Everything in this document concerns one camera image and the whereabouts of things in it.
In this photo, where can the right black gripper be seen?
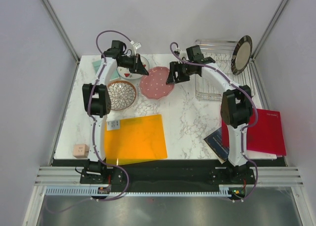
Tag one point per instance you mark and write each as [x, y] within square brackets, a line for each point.
[175, 66]

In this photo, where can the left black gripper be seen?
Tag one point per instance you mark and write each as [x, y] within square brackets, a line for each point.
[138, 66]

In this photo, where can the pink polka dot plate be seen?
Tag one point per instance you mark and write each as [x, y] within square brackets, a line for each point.
[153, 86]

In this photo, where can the brown rim floral plate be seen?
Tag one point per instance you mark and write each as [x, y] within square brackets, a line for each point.
[122, 94]

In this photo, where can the dark rim beige plate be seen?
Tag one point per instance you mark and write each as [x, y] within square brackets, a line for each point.
[241, 55]

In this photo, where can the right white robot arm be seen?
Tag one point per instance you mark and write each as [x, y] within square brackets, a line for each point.
[237, 106]

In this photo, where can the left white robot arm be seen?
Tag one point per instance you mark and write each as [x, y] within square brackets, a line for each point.
[96, 99]

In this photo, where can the white watermelon pattern plate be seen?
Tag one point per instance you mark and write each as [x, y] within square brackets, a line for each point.
[126, 74]

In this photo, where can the teal book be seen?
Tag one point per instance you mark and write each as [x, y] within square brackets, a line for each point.
[115, 76]

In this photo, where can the orange translucent plastic sheet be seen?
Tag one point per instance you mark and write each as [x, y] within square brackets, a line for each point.
[135, 140]

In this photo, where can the dark blue book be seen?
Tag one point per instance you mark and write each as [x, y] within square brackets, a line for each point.
[214, 141]

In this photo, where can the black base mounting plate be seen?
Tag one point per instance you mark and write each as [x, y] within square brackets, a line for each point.
[168, 175]

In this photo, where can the pink cube power socket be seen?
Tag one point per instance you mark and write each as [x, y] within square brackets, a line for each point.
[80, 151]

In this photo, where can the red translucent plastic sheet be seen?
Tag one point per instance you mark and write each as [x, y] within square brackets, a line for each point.
[256, 154]

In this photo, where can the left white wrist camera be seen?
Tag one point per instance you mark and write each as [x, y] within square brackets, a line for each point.
[135, 46]

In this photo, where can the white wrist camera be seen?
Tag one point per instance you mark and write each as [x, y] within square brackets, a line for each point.
[181, 54]
[135, 46]

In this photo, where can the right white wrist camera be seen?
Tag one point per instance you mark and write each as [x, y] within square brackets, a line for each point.
[181, 54]

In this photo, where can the left aluminium frame post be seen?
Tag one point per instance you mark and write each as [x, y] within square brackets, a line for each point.
[60, 29]

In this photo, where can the aluminium frame post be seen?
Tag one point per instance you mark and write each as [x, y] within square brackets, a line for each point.
[60, 29]
[272, 23]

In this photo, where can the white slotted cable duct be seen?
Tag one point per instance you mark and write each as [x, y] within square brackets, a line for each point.
[107, 191]

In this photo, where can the aluminium front rail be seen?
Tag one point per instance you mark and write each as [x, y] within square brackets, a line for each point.
[268, 177]

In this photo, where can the right aluminium frame post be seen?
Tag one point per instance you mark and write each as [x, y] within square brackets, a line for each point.
[272, 23]

